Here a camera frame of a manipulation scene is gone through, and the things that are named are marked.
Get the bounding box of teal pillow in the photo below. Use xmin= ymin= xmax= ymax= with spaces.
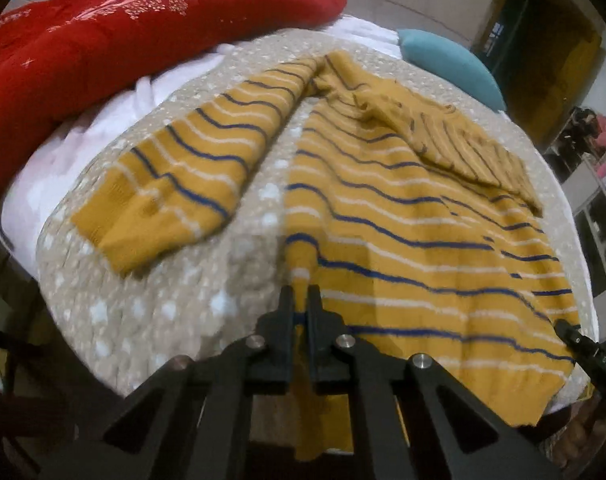
xmin=397 ymin=28 xmax=508 ymax=112

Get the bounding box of yellow striped knit sweater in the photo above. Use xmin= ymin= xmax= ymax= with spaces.
xmin=70 ymin=50 xmax=584 ymax=461

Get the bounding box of dark wooden wardrobe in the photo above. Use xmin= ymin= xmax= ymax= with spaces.
xmin=473 ymin=0 xmax=606 ymax=147

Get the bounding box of white shelf unit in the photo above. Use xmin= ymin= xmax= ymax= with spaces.
xmin=543 ymin=105 xmax=606 ymax=293

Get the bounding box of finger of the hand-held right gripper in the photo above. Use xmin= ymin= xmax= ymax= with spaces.
xmin=554 ymin=319 xmax=606 ymax=403

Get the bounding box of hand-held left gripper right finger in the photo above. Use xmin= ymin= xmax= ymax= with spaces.
xmin=305 ymin=285 xmax=564 ymax=480

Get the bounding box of beige dotted quilt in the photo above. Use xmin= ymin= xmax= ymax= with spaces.
xmin=35 ymin=30 xmax=600 ymax=413

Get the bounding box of red patterned blanket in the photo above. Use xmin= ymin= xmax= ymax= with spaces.
xmin=0 ymin=0 xmax=348 ymax=211

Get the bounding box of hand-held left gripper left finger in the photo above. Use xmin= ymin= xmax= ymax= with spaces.
xmin=38 ymin=285 xmax=296 ymax=480

